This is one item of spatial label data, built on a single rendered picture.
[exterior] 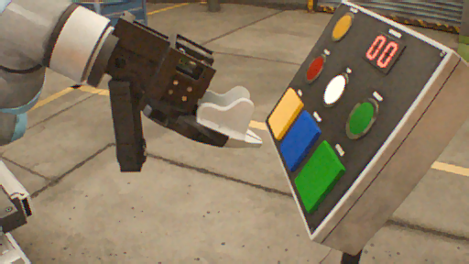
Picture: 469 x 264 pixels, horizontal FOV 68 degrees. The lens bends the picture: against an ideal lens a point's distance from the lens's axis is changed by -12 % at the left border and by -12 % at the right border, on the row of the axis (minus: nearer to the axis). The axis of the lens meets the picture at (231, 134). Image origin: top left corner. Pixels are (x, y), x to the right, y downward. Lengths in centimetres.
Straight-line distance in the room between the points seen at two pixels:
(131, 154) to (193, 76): 11
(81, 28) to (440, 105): 39
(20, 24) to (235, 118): 25
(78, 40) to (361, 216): 38
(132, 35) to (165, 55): 4
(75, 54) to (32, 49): 5
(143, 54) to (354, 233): 33
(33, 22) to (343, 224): 41
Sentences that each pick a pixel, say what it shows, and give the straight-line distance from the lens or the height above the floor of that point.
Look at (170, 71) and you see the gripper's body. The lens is 39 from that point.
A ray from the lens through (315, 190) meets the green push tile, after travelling 51.
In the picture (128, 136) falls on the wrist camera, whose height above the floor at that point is 110.
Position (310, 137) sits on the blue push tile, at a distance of 57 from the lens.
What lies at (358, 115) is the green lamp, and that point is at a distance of 51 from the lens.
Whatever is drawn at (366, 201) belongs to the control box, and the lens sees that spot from 48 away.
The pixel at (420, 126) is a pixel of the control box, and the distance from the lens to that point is 46.
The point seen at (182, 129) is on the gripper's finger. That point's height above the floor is 111.
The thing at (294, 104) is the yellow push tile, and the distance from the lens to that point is 66.
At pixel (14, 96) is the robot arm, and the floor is 113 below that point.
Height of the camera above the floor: 129
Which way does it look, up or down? 27 degrees down
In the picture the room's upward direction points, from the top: straight up
